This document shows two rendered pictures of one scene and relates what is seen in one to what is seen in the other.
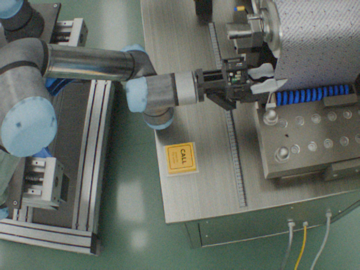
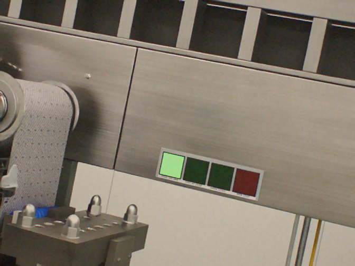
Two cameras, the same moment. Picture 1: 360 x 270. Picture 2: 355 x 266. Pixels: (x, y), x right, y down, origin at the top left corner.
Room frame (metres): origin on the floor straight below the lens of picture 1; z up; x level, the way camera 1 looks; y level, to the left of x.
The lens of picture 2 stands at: (-0.31, 1.25, 1.35)
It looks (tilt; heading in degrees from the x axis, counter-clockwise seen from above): 3 degrees down; 285
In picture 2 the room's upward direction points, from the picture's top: 11 degrees clockwise
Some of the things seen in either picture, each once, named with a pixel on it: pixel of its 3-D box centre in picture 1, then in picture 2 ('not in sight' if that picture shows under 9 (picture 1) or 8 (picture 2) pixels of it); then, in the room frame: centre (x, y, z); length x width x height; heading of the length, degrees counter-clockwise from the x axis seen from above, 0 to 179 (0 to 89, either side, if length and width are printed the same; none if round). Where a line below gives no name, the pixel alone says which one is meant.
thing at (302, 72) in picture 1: (320, 70); (35, 172); (0.43, -0.35, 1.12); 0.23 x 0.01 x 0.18; 87
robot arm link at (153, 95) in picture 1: (152, 93); not in sight; (0.45, 0.04, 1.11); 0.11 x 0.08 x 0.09; 87
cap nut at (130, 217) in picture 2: not in sight; (131, 213); (0.26, -0.54, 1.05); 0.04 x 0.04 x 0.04
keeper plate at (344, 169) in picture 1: (344, 170); (119, 262); (0.22, -0.40, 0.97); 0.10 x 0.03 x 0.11; 87
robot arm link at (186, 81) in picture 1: (187, 86); not in sight; (0.45, -0.03, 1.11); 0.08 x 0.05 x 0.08; 177
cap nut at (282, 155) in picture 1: (283, 153); (72, 225); (0.28, -0.22, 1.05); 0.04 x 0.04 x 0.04
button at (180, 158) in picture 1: (180, 158); not in sight; (0.35, 0.01, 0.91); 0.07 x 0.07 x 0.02; 87
